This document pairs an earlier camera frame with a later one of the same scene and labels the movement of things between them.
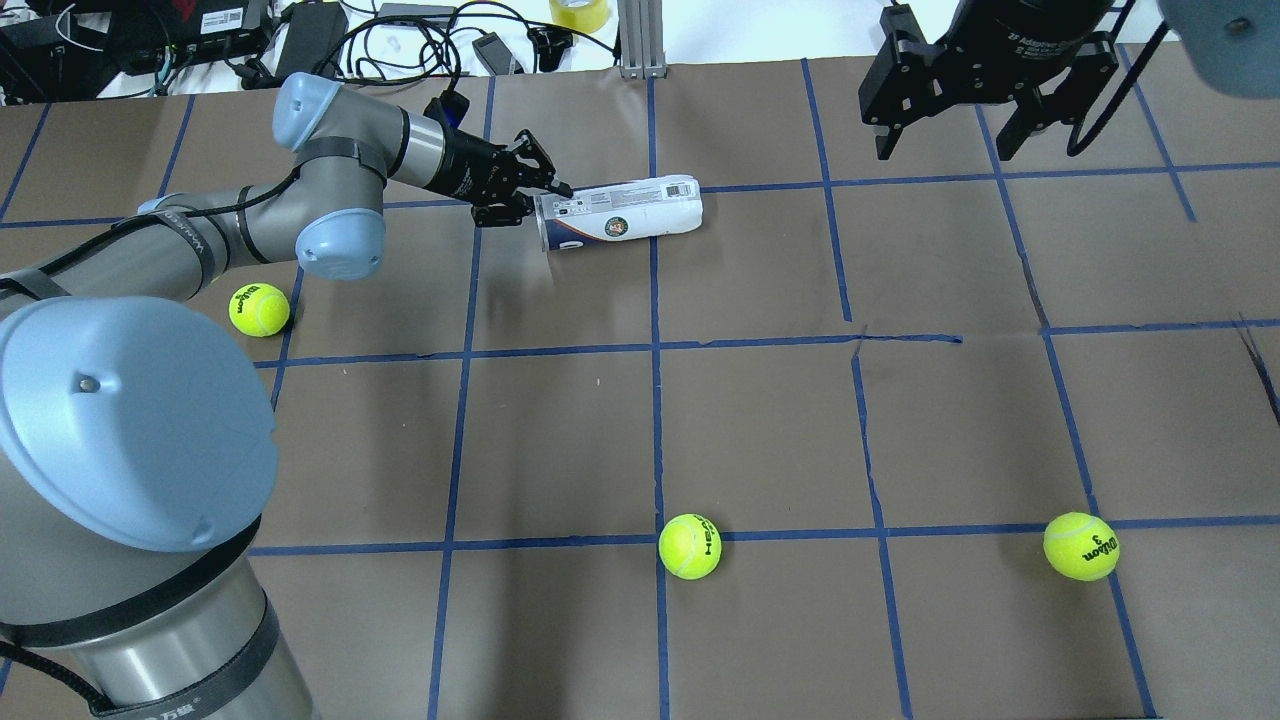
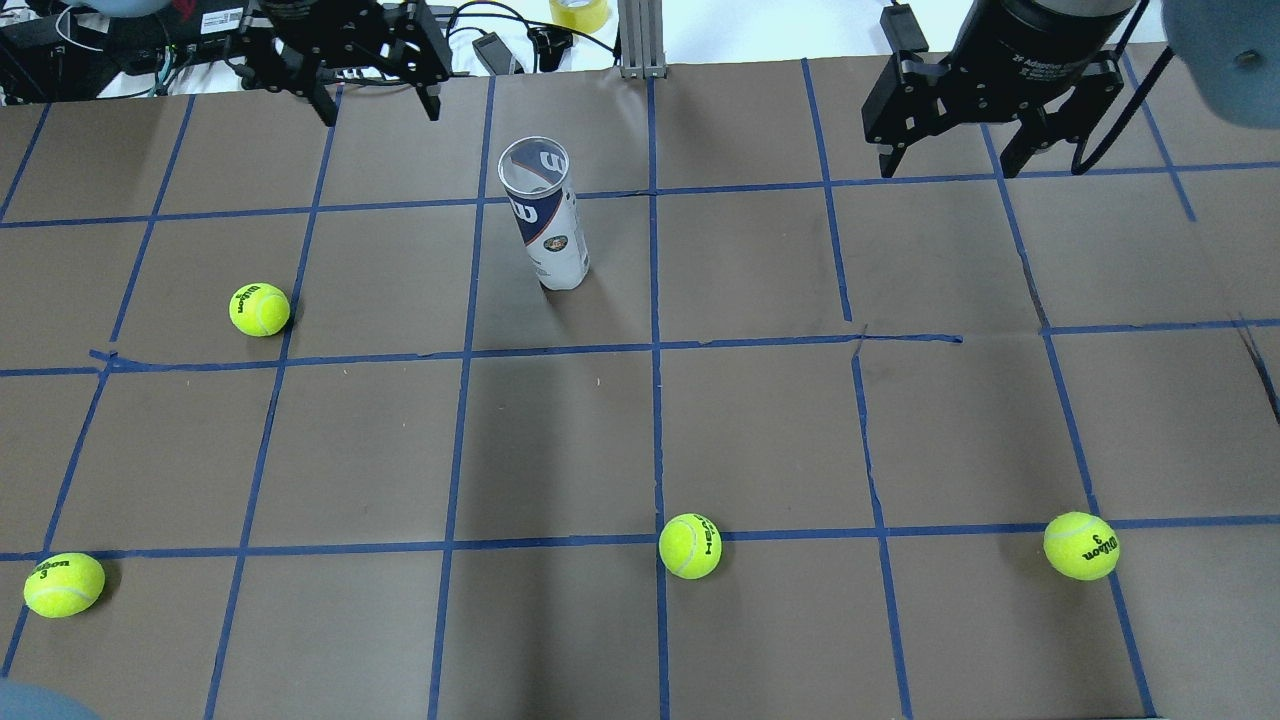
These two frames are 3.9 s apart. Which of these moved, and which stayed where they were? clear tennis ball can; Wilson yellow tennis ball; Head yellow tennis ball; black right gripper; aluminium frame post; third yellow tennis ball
Moved: black right gripper; clear tennis ball can
Stayed: Head yellow tennis ball; Wilson yellow tennis ball; aluminium frame post; third yellow tennis ball
